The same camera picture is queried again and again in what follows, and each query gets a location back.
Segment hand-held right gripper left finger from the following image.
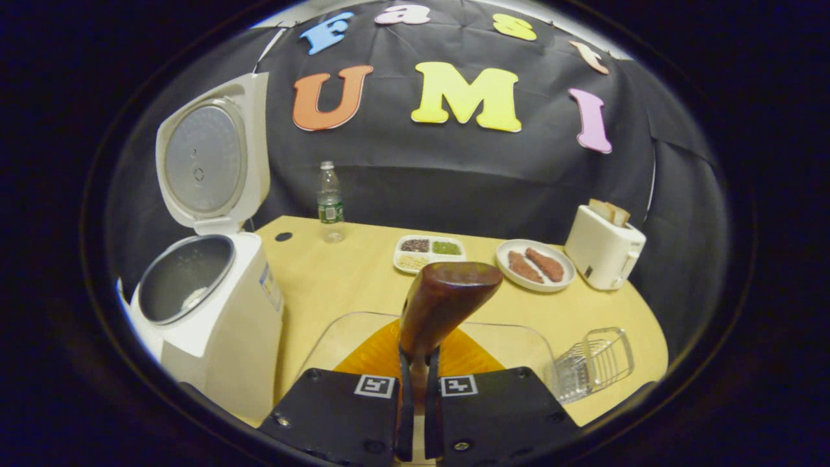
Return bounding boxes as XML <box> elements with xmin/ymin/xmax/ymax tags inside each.
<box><xmin>258</xmin><ymin>319</ymin><xmax>414</xmax><ymax>467</ymax></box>

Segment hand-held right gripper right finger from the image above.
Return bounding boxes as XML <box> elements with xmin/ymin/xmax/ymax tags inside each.
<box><xmin>425</xmin><ymin>324</ymin><xmax>581</xmax><ymax>467</ymax></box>

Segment white divided grain dish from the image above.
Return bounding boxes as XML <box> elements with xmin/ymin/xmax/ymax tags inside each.
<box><xmin>393</xmin><ymin>235</ymin><xmax>467</xmax><ymax>275</ymax></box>

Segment white toaster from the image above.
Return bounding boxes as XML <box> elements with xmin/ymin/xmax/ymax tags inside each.
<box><xmin>564</xmin><ymin>204</ymin><xmax>647</xmax><ymax>291</ymax></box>

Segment clear water bottle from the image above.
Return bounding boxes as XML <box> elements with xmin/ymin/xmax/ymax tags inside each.
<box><xmin>316</xmin><ymin>161</ymin><xmax>345</xmax><ymax>244</ymax></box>

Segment clear box of rice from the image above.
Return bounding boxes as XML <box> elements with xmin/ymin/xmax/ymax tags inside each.
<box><xmin>295</xmin><ymin>311</ymin><xmax>560</xmax><ymax>393</ymax></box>

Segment brown wooden spoon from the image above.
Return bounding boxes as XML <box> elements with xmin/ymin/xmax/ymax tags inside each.
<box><xmin>399</xmin><ymin>261</ymin><xmax>504</xmax><ymax>416</ymax></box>

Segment brown sausage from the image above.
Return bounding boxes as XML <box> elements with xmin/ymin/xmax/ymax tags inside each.
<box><xmin>508</xmin><ymin>251</ymin><xmax>544</xmax><ymax>284</ymax></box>
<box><xmin>525</xmin><ymin>247</ymin><xmax>565</xmax><ymax>283</ymax></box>

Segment white rice cooker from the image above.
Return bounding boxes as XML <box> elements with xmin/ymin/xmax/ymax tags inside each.
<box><xmin>117</xmin><ymin>73</ymin><xmax>286</xmax><ymax>422</ymax></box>

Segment white round plate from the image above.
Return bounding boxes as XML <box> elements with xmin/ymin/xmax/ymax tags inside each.
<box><xmin>495</xmin><ymin>239</ymin><xmax>576</xmax><ymax>293</ymax></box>

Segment clear wire chopstick holder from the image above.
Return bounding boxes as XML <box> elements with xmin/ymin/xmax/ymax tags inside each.
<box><xmin>553</xmin><ymin>327</ymin><xmax>635</xmax><ymax>404</ymax></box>

